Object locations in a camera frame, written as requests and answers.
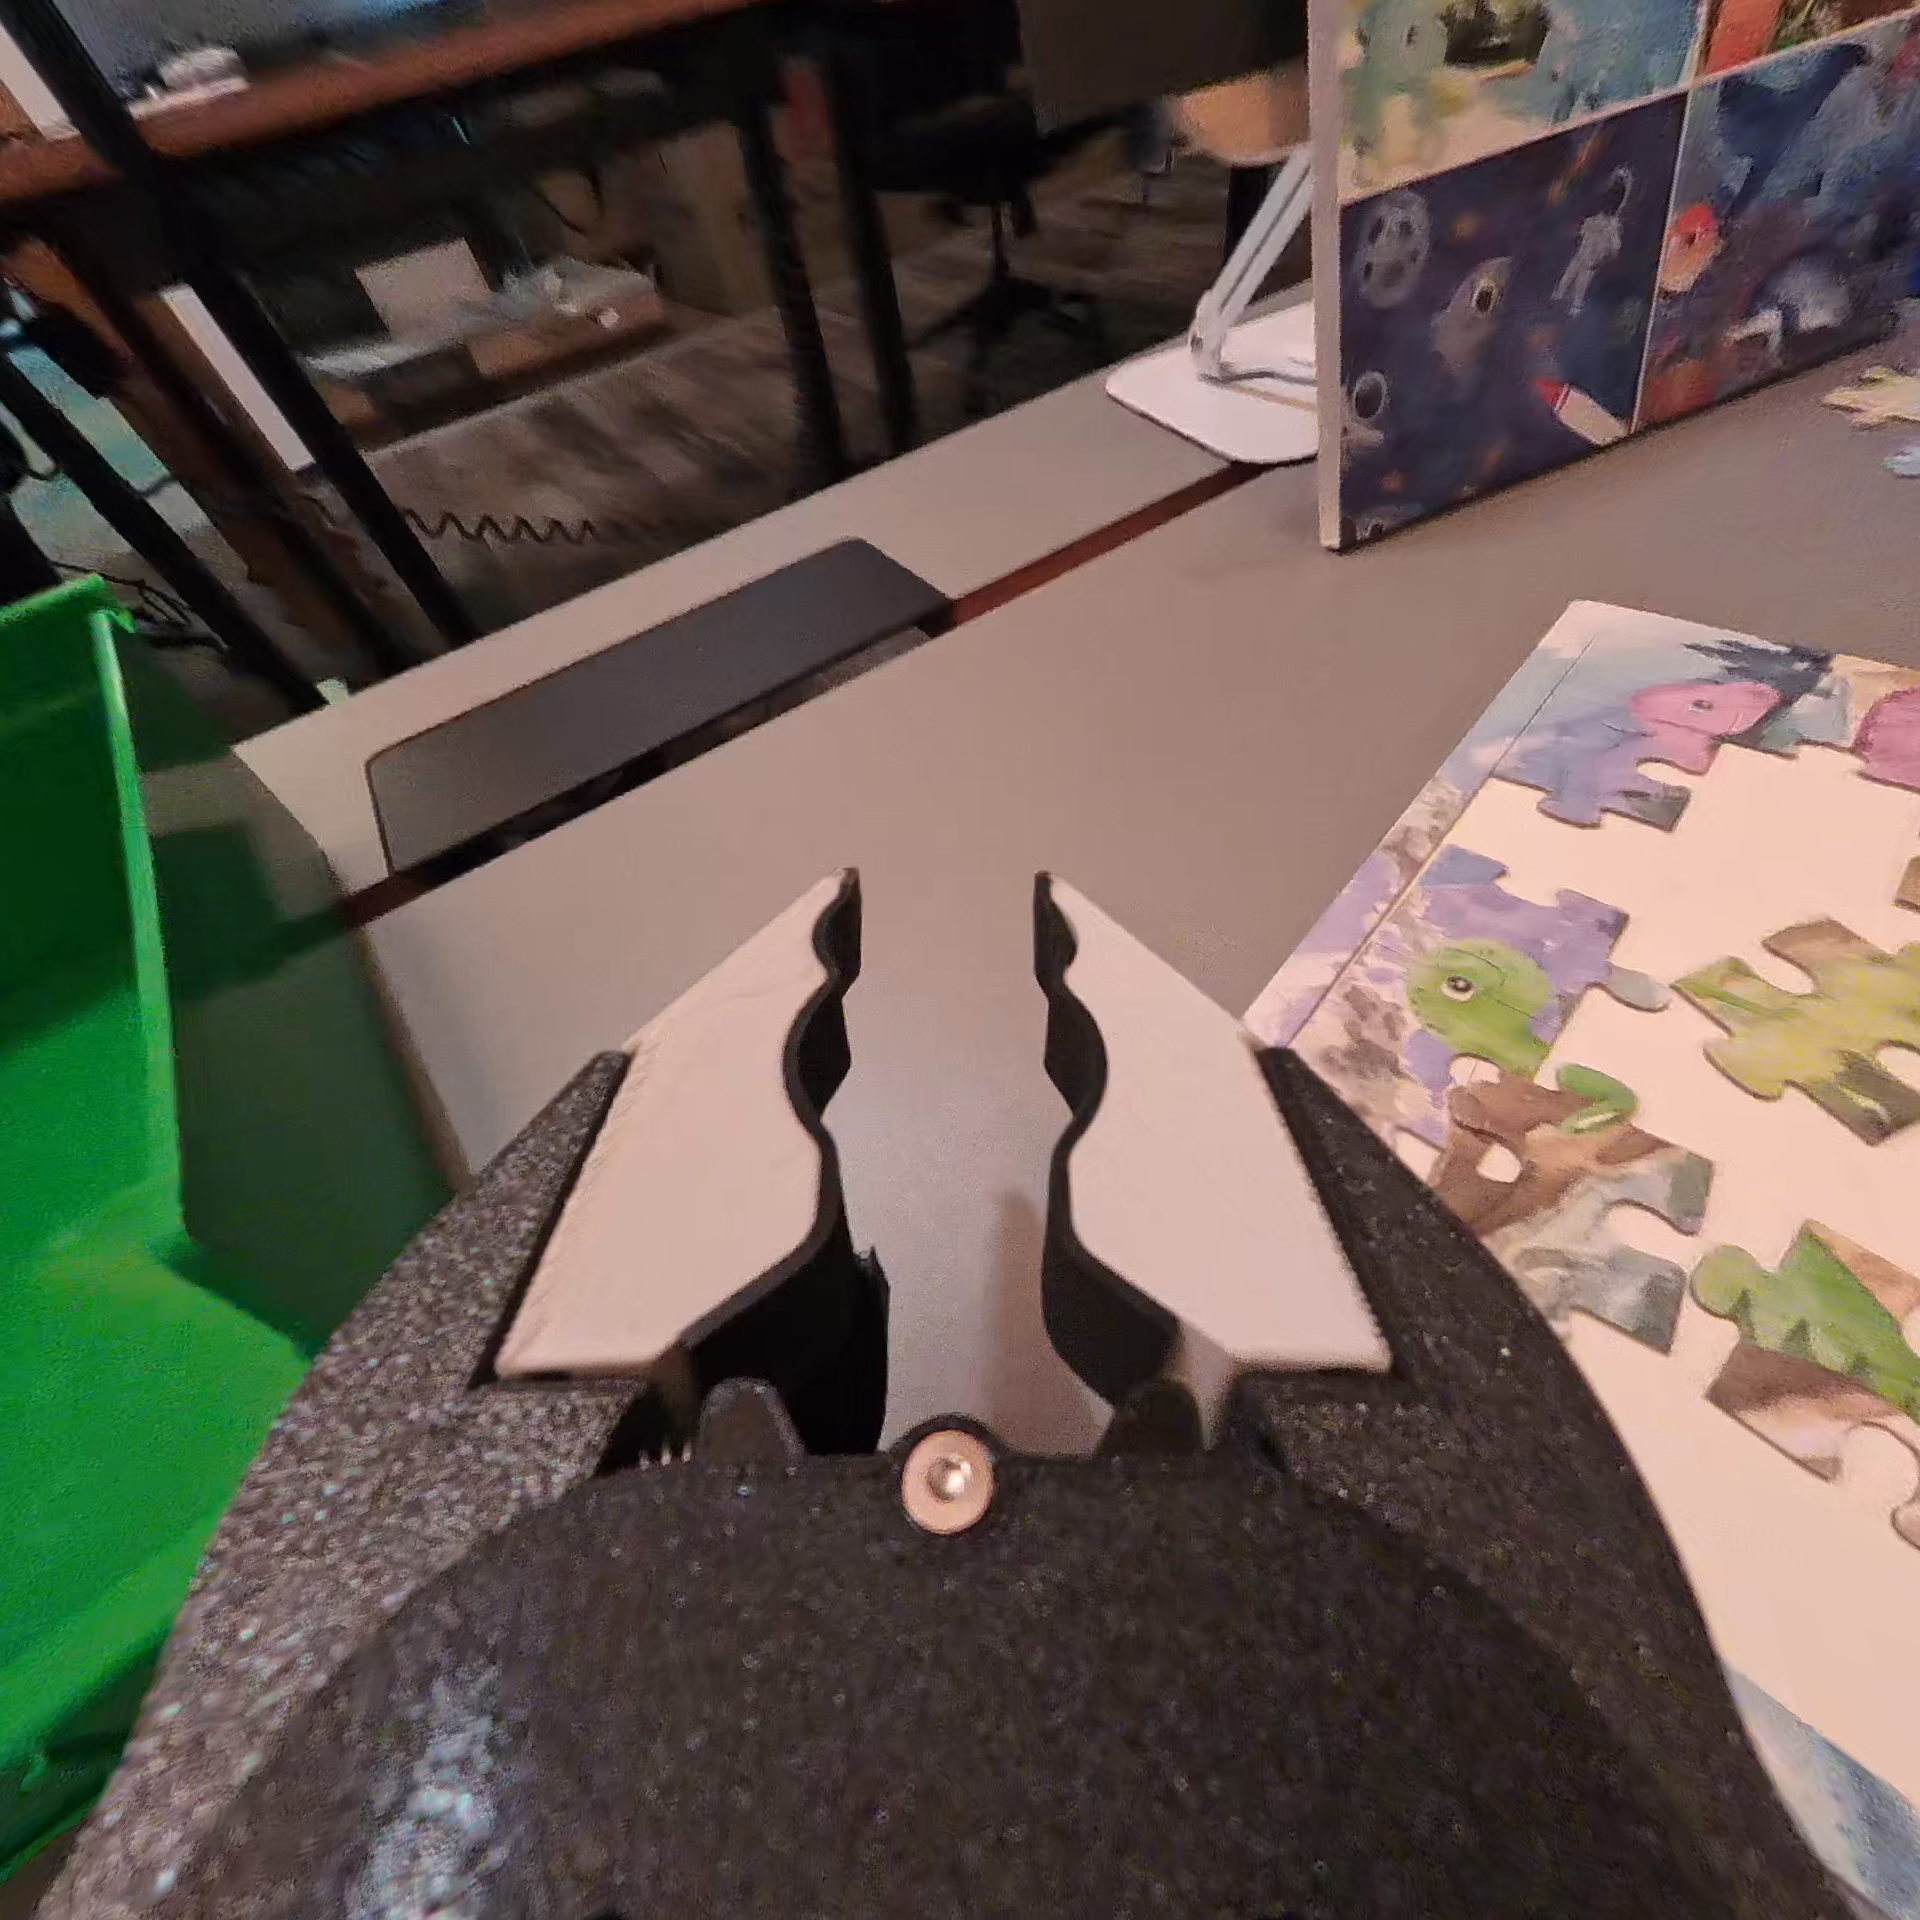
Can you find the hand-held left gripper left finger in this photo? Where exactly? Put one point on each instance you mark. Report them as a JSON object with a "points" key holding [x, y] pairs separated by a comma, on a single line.
{"points": [[674, 1201]]}

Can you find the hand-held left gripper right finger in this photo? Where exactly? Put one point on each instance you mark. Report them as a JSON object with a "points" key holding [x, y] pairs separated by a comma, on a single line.
{"points": [[1214, 1201]]}

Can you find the green dinosaur head puzzle piece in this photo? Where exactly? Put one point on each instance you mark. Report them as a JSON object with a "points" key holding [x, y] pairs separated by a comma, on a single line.
{"points": [[1487, 990]]}

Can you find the brown grey puzzle piece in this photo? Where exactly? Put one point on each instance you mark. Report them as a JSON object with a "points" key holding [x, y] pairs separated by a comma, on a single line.
{"points": [[1559, 1201]]}

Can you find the blue purple puzzle piece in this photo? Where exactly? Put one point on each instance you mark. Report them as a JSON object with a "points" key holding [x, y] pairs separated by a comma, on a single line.
{"points": [[1575, 763]]}

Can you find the green and brown puzzle piece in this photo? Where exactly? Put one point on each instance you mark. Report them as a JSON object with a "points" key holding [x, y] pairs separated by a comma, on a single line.
{"points": [[1799, 1318]]}

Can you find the dinosaur puzzle tray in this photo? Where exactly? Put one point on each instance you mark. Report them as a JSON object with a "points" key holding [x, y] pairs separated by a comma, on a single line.
{"points": [[1783, 1620]]}

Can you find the pile of puzzle pieces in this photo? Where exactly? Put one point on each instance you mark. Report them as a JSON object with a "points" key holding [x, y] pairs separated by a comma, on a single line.
{"points": [[1877, 401]]}

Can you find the grey desk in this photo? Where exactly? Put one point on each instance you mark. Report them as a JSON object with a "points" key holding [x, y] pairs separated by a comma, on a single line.
{"points": [[1123, 675]]}

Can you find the black flat pad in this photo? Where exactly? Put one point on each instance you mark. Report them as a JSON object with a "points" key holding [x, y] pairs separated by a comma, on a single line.
{"points": [[646, 704]]}

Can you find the green plastic bin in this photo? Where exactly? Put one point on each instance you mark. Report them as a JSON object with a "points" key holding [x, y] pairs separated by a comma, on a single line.
{"points": [[89, 1201]]}

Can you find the green grass puzzle piece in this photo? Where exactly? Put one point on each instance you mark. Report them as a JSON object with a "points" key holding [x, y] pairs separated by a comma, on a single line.
{"points": [[1799, 1035]]}

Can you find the pink dinosaur head puzzle piece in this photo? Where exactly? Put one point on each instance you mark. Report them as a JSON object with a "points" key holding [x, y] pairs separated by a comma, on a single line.
{"points": [[1693, 712]]}

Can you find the white stand base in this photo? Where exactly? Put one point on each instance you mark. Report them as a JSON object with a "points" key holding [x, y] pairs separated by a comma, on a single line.
{"points": [[1230, 414]]}

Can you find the group of assembled puzzle pieces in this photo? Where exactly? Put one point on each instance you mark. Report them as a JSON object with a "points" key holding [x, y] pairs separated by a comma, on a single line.
{"points": [[1891, 742]]}

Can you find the cardboard box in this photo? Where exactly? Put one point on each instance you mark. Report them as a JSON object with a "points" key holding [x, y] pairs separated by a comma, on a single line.
{"points": [[571, 322]]}

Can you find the colourful puzzle box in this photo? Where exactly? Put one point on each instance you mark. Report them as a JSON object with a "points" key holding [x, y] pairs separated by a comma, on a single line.
{"points": [[1500, 298]]}

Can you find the black office chair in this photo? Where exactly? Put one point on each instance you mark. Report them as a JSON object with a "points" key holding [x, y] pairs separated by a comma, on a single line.
{"points": [[974, 149]]}

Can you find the brown wooden table top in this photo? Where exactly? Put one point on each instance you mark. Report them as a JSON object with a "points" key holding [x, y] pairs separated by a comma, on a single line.
{"points": [[372, 94]]}

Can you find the black metal table frame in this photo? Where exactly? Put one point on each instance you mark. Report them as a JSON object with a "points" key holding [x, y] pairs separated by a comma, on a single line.
{"points": [[306, 436]]}

